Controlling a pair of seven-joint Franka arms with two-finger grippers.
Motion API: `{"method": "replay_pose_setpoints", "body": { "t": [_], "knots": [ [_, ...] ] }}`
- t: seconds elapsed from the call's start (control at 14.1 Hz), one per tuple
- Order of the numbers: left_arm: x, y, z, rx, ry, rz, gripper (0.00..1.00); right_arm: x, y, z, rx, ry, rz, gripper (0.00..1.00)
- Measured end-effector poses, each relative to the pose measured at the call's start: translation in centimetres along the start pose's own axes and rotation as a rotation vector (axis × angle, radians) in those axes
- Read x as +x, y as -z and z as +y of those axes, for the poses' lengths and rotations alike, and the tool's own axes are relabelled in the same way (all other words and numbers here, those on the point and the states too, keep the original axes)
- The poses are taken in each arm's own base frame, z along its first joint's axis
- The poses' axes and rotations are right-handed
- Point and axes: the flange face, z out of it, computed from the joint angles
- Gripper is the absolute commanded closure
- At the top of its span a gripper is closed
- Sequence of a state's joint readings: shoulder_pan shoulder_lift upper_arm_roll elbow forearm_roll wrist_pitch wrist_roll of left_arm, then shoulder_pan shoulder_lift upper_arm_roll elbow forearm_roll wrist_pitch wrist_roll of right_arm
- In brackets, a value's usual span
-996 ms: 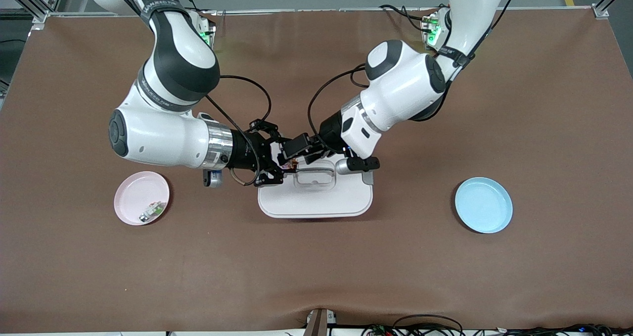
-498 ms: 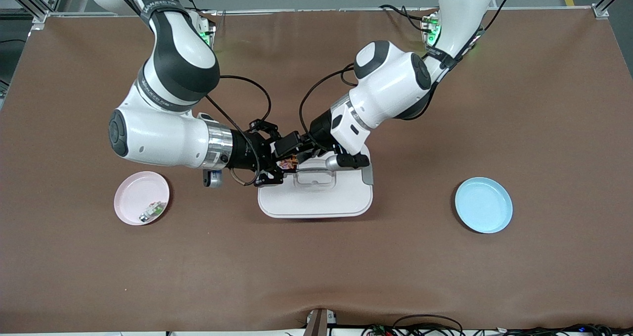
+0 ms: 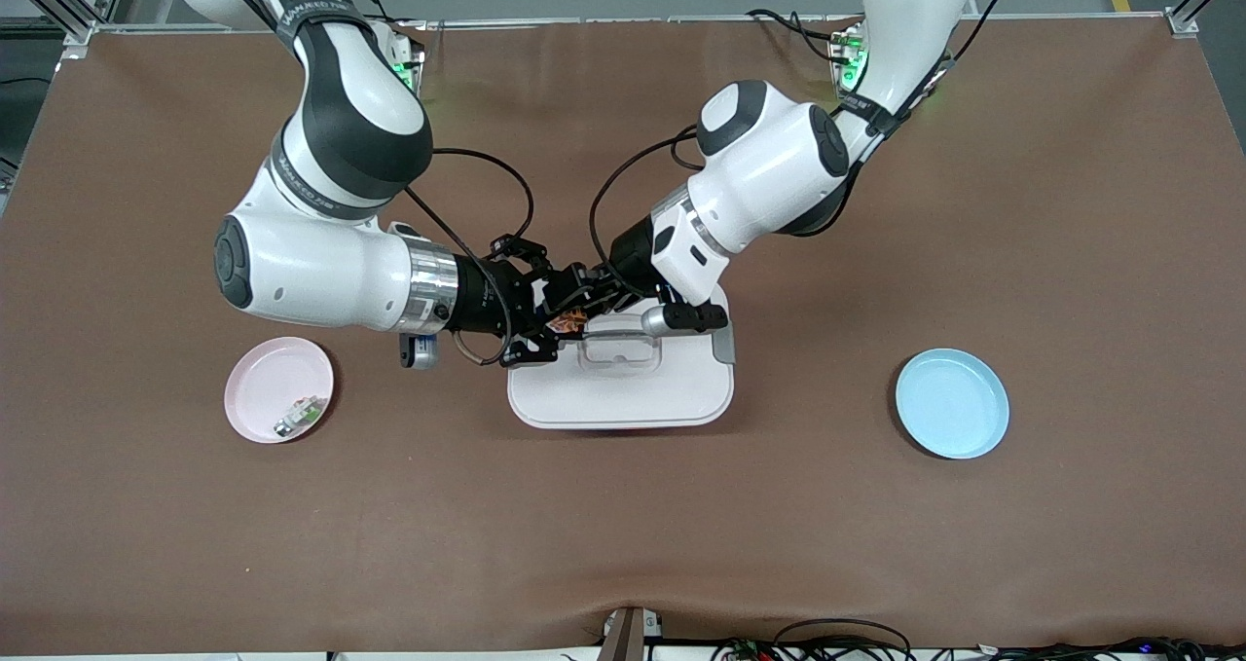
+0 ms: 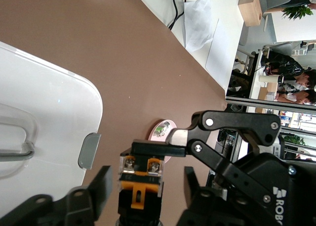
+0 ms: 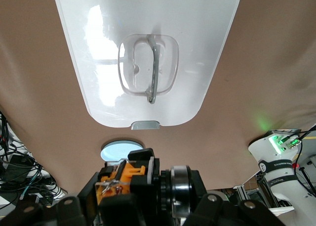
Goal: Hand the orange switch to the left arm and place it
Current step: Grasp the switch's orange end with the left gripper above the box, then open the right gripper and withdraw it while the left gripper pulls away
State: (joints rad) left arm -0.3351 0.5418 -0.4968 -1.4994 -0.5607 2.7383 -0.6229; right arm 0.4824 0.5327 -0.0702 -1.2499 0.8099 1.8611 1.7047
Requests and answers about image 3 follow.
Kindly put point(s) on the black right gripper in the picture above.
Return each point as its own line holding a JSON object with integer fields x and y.
{"x": 484, "y": 301}

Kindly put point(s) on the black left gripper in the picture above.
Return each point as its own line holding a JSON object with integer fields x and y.
{"x": 630, "y": 255}

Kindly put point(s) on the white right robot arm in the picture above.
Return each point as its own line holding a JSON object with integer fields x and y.
{"x": 321, "y": 281}

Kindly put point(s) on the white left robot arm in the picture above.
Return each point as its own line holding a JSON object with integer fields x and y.
{"x": 779, "y": 165}

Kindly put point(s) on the white lidded storage box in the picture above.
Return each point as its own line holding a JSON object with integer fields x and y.
{"x": 623, "y": 398}

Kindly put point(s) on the brown table cover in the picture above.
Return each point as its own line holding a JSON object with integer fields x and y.
{"x": 623, "y": 525}

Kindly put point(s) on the pink round plate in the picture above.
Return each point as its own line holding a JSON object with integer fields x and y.
{"x": 258, "y": 398}

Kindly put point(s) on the light blue round plate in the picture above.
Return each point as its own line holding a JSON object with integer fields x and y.
{"x": 952, "y": 403}

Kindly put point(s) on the silver table edge rail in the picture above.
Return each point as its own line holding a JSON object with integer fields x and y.
{"x": 584, "y": 22}

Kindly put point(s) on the front camera mount bracket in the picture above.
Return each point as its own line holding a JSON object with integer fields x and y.
{"x": 623, "y": 642}

